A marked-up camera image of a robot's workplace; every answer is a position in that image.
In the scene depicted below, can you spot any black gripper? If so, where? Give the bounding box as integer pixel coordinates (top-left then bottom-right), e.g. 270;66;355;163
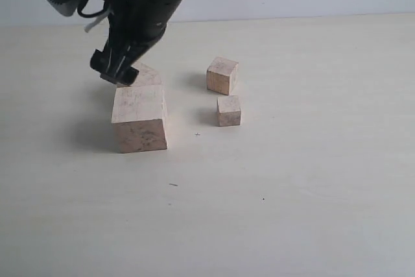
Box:
90;0;182;86

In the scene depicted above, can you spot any second largest wooden cube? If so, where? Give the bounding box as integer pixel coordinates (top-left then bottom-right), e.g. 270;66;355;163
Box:
117;62;162;88

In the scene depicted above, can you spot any third largest wooden cube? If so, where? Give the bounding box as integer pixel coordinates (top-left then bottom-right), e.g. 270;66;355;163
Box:
206;56;239;95

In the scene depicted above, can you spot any smallest wooden cube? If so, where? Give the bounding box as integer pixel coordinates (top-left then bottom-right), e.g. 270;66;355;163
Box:
217;95;241;126

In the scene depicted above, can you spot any black cable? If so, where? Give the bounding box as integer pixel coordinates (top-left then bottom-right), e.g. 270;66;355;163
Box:
76;0;113;19

